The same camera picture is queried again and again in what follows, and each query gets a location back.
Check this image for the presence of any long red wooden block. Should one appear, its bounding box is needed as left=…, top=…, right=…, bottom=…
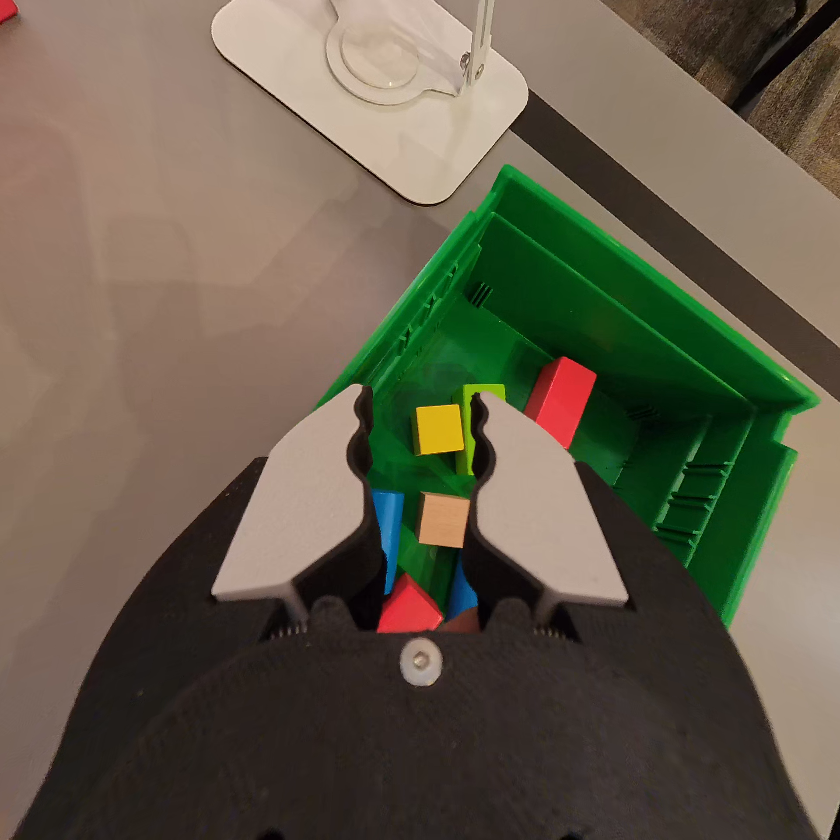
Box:
left=523, top=357, right=597, bottom=450

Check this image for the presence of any blue cylinder block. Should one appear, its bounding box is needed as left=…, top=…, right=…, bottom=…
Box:
left=371, top=491, right=406, bottom=595

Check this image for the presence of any blue wooden block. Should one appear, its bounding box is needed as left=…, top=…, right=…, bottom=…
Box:
left=448, top=564, right=480, bottom=621

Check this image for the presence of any lime green wooden block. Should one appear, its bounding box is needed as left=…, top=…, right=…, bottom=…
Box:
left=453, top=384, right=507, bottom=477

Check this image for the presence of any white stand post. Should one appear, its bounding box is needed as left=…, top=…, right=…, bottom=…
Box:
left=459, top=0, right=497, bottom=99

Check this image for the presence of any natural wooden cube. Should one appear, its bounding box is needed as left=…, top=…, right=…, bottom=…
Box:
left=417, top=492, right=471, bottom=548

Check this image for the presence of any green plastic bin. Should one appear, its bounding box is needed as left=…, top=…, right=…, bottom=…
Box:
left=315, top=164, right=821, bottom=631

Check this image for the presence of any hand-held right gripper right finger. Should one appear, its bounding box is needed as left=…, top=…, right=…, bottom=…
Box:
left=461, top=392, right=630, bottom=626

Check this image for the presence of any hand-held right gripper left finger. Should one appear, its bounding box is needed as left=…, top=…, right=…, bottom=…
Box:
left=211, top=385, right=385, bottom=624

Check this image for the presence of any small red wooden cube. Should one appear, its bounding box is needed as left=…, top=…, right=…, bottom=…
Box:
left=377, top=573, right=445, bottom=634

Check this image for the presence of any clear acrylic magnifier plate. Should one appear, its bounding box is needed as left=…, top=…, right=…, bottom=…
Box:
left=326, top=0, right=483, bottom=106

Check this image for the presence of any yellow wooden cube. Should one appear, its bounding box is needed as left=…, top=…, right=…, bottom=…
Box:
left=411, top=404, right=466, bottom=456

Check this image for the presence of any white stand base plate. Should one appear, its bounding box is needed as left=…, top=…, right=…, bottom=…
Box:
left=211, top=0, right=530, bottom=206

